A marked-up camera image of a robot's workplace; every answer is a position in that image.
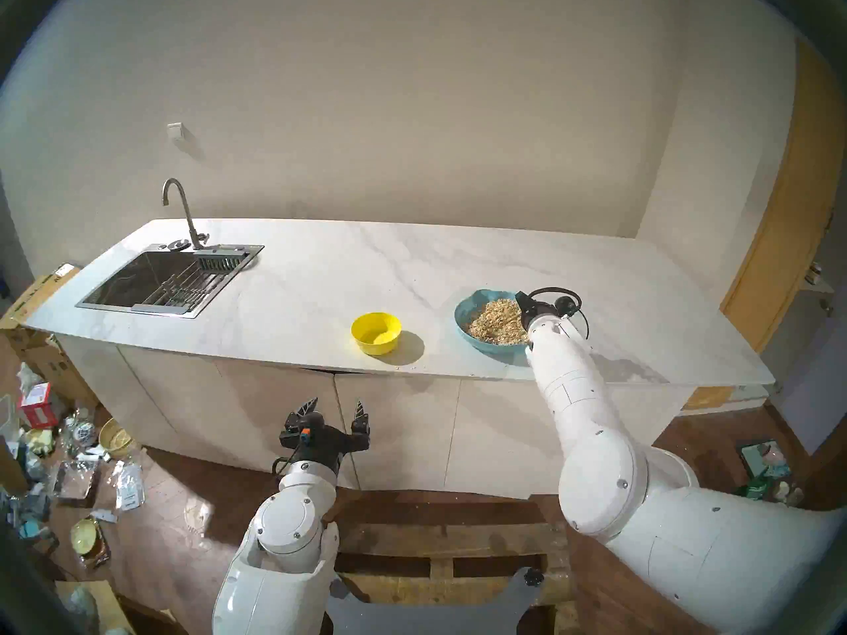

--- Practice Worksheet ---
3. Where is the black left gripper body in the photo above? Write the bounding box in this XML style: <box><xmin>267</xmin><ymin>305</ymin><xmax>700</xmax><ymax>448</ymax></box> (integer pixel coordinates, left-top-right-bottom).
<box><xmin>278</xmin><ymin>411</ymin><xmax>371</xmax><ymax>477</ymax></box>

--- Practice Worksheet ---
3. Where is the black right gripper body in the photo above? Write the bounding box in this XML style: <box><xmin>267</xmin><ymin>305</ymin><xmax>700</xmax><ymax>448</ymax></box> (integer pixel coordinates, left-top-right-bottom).
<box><xmin>525</xmin><ymin>296</ymin><xmax>582</xmax><ymax>329</ymax></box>

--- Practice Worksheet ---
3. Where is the large cereal heap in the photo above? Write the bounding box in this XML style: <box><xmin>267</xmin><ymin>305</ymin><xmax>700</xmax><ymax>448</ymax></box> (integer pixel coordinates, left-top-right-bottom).
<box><xmin>468</xmin><ymin>298</ymin><xmax>529</xmax><ymax>345</ymax></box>

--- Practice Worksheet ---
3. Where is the blue scalloped bowl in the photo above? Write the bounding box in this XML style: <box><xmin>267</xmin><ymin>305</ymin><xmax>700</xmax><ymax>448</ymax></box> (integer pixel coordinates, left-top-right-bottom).
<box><xmin>454</xmin><ymin>290</ymin><xmax>530</xmax><ymax>359</ymax></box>

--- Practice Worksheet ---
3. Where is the small yellow plastic bowl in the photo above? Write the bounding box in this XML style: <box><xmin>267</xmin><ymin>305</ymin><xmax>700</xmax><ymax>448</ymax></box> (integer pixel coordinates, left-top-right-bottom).
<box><xmin>351</xmin><ymin>312</ymin><xmax>403</xmax><ymax>357</ymax></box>

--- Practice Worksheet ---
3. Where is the blue patterned ceramic bowl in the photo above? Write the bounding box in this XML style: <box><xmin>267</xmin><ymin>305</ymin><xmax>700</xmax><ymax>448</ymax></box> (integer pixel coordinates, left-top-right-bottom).
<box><xmin>66</xmin><ymin>415</ymin><xmax>100</xmax><ymax>452</ymax></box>

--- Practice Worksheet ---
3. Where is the white counter cabinet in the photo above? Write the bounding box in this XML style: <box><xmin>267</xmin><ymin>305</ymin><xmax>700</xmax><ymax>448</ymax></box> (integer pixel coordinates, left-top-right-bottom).
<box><xmin>58</xmin><ymin>336</ymin><xmax>695</xmax><ymax>502</ymax></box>

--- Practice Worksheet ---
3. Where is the wooden pallet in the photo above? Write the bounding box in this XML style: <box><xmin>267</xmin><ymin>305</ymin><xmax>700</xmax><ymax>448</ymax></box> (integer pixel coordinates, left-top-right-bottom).
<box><xmin>324</xmin><ymin>521</ymin><xmax>576</xmax><ymax>608</ymax></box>

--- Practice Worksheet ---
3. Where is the metal sink drain rack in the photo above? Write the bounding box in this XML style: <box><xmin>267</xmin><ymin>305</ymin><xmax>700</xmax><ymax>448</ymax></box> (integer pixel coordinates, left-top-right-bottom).
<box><xmin>132</xmin><ymin>257</ymin><xmax>245</xmax><ymax>312</ymax></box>

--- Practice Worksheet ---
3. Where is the pale woven basket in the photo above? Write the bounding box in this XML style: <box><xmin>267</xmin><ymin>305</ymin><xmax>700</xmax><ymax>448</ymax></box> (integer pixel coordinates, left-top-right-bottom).
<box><xmin>99</xmin><ymin>417</ymin><xmax>136</xmax><ymax>457</ymax></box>

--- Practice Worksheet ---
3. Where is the clear bag with white label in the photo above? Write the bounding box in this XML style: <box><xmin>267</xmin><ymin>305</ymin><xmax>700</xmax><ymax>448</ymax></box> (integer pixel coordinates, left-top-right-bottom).
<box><xmin>114</xmin><ymin>458</ymin><xmax>146</xmax><ymax>512</ymax></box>

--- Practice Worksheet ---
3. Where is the stainless steel sink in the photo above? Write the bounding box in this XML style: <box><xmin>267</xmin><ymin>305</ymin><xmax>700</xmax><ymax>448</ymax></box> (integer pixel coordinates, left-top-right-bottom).
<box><xmin>75</xmin><ymin>243</ymin><xmax>265</xmax><ymax>319</ymax></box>

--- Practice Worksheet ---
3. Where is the curved metal faucet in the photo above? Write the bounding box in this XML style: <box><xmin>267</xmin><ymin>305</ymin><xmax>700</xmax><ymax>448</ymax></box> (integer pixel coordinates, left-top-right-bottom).
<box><xmin>162</xmin><ymin>179</ymin><xmax>219</xmax><ymax>251</ymax></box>

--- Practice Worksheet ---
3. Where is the flat clear plastic bag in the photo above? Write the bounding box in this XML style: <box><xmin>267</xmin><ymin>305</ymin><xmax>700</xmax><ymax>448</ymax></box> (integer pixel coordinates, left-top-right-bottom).
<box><xmin>53</xmin><ymin>458</ymin><xmax>100</xmax><ymax>502</ymax></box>

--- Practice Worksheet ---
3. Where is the teal framed tablet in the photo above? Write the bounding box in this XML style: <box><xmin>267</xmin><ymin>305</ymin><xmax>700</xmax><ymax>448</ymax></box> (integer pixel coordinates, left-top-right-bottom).
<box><xmin>736</xmin><ymin>440</ymin><xmax>791</xmax><ymax>479</ymax></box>

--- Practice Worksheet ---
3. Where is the flat cardboard sheet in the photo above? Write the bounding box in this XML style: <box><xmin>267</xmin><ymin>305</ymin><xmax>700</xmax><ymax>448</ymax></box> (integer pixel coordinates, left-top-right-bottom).
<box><xmin>56</xmin><ymin>579</ymin><xmax>133</xmax><ymax>635</ymax></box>

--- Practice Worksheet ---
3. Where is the small red box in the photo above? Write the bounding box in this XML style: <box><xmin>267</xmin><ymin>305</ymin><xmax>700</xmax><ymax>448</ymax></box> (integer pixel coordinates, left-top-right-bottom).
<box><xmin>20</xmin><ymin>382</ymin><xmax>59</xmax><ymax>429</ymax></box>

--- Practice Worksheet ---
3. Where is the brown cardboard box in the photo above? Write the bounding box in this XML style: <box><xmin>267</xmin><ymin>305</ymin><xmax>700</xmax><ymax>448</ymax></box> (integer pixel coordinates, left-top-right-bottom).
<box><xmin>0</xmin><ymin>265</ymin><xmax>97</xmax><ymax>409</ymax></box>

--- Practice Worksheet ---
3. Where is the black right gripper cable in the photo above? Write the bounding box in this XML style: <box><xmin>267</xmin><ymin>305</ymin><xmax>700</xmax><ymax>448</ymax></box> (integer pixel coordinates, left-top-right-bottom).
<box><xmin>528</xmin><ymin>287</ymin><xmax>591</xmax><ymax>341</ymax></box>

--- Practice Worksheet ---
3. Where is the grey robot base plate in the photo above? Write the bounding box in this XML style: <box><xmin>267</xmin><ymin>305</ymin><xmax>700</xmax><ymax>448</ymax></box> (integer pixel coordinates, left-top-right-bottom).
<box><xmin>324</xmin><ymin>566</ymin><xmax>547</xmax><ymax>635</ymax></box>

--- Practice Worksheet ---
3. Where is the yellow wooden door frame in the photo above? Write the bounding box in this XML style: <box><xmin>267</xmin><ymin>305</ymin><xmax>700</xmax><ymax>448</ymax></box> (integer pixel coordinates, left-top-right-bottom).
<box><xmin>720</xmin><ymin>37</ymin><xmax>847</xmax><ymax>353</ymax></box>

